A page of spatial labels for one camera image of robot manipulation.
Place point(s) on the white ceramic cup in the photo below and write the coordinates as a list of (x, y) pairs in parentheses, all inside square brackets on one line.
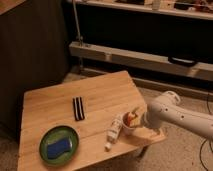
[(129, 130)]

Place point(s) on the long grey case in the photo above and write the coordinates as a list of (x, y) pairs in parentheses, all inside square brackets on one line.
[(140, 60)]

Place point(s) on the blue sponge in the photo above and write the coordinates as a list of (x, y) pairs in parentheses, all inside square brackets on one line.
[(59, 147)]

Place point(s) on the metal pole stand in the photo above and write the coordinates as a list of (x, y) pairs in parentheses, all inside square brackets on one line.
[(79, 38)]

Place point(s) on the black case handle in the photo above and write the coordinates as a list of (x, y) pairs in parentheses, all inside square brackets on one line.
[(182, 63)]

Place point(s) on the orange carrot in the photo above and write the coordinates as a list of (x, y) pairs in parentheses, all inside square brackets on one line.
[(133, 118)]

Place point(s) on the white tube bottle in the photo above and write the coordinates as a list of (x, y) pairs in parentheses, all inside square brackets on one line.
[(113, 132)]

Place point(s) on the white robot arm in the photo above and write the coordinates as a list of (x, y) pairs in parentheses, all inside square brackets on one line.
[(166, 108)]

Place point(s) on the black striped rectangular object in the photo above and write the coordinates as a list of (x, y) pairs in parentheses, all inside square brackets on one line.
[(78, 109)]

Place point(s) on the cluttered top shelf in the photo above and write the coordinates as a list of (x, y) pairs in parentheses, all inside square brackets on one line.
[(141, 8)]

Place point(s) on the green plate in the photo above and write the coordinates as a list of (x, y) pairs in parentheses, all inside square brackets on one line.
[(53, 135)]

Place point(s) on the wooden table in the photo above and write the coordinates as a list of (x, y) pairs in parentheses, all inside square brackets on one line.
[(103, 98)]

